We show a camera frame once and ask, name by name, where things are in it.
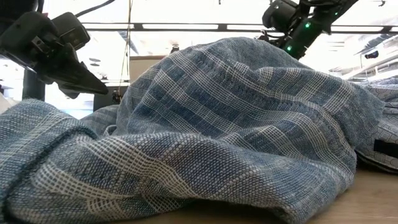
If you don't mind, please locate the black horizontal rail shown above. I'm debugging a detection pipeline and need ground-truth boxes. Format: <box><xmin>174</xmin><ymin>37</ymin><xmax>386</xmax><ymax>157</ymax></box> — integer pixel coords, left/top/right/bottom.
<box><xmin>81</xmin><ymin>21</ymin><xmax>398</xmax><ymax>35</ymax></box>

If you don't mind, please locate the beige fabric storage box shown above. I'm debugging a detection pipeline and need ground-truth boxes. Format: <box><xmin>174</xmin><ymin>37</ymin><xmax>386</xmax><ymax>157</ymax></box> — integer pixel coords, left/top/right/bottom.
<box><xmin>129</xmin><ymin>55</ymin><xmax>167</xmax><ymax>84</ymax></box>

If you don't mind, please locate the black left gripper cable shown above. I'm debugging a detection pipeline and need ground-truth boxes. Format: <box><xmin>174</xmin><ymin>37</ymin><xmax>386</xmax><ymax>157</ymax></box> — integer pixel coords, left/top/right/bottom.
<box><xmin>74</xmin><ymin>0</ymin><xmax>116</xmax><ymax>18</ymax></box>

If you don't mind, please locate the light blue shirt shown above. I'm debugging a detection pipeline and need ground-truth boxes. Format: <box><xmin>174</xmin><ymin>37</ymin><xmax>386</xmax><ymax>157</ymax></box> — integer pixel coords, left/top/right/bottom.
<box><xmin>341</xmin><ymin>76</ymin><xmax>398</xmax><ymax>174</ymax></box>

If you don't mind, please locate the black box-shaped object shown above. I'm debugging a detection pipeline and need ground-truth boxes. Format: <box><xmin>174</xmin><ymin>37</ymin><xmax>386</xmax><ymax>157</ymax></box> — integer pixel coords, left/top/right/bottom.
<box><xmin>93</xmin><ymin>85</ymin><xmax>128</xmax><ymax>112</ymax></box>

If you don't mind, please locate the blue white striped garment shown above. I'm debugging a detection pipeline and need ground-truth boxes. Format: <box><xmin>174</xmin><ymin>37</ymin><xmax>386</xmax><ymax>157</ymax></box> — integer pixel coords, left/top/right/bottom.
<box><xmin>0</xmin><ymin>36</ymin><xmax>386</xmax><ymax>224</ymax></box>

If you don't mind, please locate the thin black cord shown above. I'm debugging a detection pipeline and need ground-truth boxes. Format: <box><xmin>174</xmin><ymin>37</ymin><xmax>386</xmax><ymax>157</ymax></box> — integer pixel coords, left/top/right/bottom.
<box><xmin>119</xmin><ymin>0</ymin><xmax>133</xmax><ymax>91</ymax></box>

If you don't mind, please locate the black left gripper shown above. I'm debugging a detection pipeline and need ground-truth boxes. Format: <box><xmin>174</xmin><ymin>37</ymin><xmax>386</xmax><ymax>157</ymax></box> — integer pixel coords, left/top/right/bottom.
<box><xmin>0</xmin><ymin>12</ymin><xmax>109</xmax><ymax>100</ymax></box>

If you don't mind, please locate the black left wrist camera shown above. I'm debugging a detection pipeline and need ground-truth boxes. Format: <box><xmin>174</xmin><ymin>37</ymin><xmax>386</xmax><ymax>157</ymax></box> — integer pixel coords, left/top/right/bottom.
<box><xmin>51</xmin><ymin>11</ymin><xmax>91</xmax><ymax>51</ymax></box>

